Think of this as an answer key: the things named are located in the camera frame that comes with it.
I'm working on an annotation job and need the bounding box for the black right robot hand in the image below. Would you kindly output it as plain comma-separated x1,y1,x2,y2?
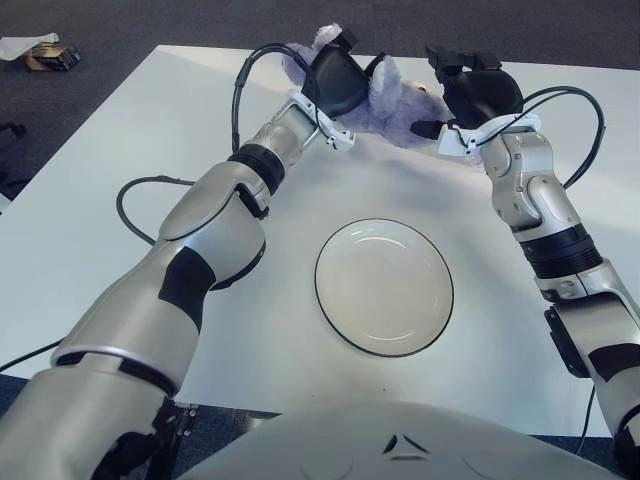
412,44,525,139

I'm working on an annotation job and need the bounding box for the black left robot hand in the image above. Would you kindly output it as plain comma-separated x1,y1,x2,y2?
303,29,386,119

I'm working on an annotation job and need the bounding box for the purple plush bunny doll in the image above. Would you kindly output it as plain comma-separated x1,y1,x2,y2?
282,24,484,166

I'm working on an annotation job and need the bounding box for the white plate with black rim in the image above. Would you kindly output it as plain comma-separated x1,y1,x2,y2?
313,217,455,358

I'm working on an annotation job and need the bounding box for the black and orange box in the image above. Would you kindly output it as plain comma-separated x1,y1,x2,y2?
24,43,81,72

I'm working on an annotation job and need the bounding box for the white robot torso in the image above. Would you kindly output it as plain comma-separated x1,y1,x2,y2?
184,399,621,480

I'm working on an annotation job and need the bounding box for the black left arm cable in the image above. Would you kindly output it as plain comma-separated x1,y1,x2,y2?
0,42,321,374

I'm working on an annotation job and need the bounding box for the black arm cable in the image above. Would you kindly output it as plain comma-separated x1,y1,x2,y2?
499,87,607,456
0,42,321,374

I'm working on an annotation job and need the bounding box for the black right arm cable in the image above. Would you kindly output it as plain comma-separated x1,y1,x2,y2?
499,87,607,456

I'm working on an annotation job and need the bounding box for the black table bracket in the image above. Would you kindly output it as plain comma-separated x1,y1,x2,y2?
159,399,197,451

